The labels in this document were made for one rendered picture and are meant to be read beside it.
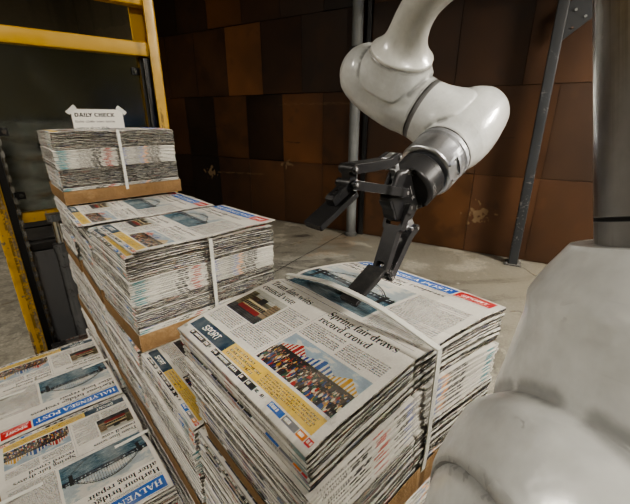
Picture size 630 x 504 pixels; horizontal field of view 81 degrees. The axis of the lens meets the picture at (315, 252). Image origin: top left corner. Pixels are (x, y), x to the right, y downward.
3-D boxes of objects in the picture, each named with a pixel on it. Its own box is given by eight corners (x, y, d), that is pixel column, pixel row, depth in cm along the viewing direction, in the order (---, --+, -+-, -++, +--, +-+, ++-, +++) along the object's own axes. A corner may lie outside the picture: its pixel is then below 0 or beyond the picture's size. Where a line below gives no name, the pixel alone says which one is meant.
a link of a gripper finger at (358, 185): (409, 199, 52) (411, 189, 51) (357, 190, 44) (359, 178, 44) (386, 195, 54) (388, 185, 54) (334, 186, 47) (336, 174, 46)
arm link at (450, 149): (473, 180, 57) (453, 203, 55) (422, 174, 64) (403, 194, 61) (466, 127, 52) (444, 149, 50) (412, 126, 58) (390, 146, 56)
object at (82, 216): (78, 229, 94) (77, 225, 93) (61, 209, 114) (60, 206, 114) (214, 207, 116) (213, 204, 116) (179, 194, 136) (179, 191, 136)
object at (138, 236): (133, 256, 75) (132, 251, 75) (95, 228, 95) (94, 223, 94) (276, 224, 99) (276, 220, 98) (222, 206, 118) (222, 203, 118)
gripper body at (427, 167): (440, 150, 51) (402, 189, 47) (449, 199, 56) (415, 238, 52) (396, 147, 56) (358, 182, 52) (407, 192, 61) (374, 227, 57)
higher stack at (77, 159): (124, 460, 152) (46, 130, 107) (105, 418, 173) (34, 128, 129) (211, 413, 175) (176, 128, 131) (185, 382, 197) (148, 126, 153)
